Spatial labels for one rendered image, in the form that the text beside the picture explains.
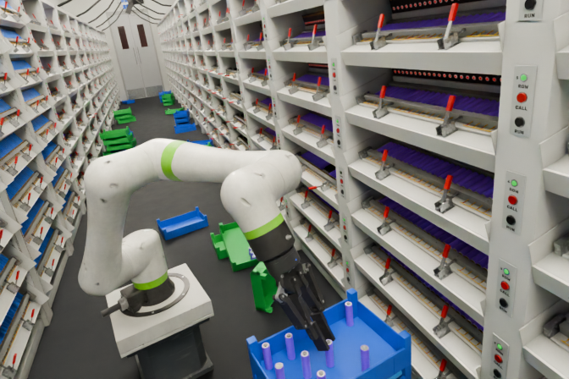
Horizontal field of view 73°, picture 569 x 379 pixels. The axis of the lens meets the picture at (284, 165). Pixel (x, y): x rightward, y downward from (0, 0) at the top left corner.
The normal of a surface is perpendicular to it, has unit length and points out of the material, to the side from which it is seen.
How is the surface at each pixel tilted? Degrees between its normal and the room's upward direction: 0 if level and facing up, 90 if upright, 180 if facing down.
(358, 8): 90
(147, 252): 86
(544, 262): 17
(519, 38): 90
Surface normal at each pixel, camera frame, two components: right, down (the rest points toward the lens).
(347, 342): -0.11, -0.94
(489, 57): -0.86, 0.48
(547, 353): -0.38, -0.84
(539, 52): -0.93, 0.22
